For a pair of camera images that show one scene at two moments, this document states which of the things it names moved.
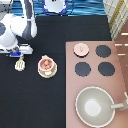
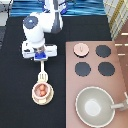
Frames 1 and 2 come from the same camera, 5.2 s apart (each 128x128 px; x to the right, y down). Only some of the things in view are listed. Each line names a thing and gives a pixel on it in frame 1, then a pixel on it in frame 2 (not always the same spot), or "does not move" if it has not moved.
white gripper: (18, 51) → (39, 53)
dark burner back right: (103, 50) does not move
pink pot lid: (81, 49) does not move
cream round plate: (48, 73) → (46, 101)
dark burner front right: (106, 68) does not move
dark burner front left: (82, 69) does not move
